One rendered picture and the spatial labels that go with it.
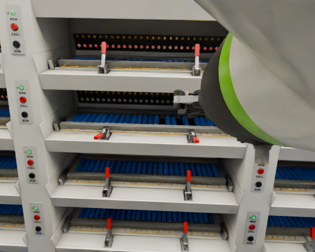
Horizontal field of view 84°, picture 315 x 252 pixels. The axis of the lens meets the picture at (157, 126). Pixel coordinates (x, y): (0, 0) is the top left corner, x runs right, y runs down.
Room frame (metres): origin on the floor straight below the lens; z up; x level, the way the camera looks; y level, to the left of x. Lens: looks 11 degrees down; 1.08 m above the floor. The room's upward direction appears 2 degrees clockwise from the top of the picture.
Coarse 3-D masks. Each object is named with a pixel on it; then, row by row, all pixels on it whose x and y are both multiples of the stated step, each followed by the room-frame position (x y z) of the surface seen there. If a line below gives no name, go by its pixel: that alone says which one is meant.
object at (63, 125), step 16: (64, 128) 0.56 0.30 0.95; (80, 128) 0.56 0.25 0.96; (96, 128) 0.55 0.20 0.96; (112, 128) 0.55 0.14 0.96; (128, 128) 0.55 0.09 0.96; (144, 128) 0.55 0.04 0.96; (160, 128) 0.55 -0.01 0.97; (176, 128) 0.55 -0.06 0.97; (192, 128) 0.54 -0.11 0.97; (208, 128) 0.54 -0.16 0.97
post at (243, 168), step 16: (240, 160) 0.52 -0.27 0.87; (272, 160) 0.49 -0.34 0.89; (240, 176) 0.51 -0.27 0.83; (272, 176) 0.49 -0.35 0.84; (256, 192) 0.49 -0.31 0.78; (240, 208) 0.49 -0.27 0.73; (256, 208) 0.49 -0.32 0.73; (240, 224) 0.49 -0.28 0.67; (240, 240) 0.49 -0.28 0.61; (256, 240) 0.49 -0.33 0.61
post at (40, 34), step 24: (0, 0) 0.51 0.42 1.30; (24, 0) 0.51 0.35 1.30; (0, 24) 0.51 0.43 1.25; (24, 24) 0.51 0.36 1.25; (48, 24) 0.58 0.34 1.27; (48, 48) 0.57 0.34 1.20; (24, 72) 0.51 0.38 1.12; (48, 96) 0.55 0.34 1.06; (72, 96) 0.70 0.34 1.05; (24, 144) 0.51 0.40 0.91; (24, 168) 0.51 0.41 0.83; (48, 168) 0.52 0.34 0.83; (24, 192) 0.51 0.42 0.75; (24, 216) 0.51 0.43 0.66; (48, 216) 0.51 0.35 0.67; (48, 240) 0.51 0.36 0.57
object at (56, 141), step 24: (48, 120) 0.53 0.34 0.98; (48, 144) 0.51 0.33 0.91; (72, 144) 0.51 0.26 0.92; (96, 144) 0.51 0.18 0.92; (120, 144) 0.51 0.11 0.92; (144, 144) 0.50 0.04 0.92; (168, 144) 0.50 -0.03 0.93; (192, 144) 0.50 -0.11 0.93; (216, 144) 0.50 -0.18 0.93; (240, 144) 0.50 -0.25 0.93
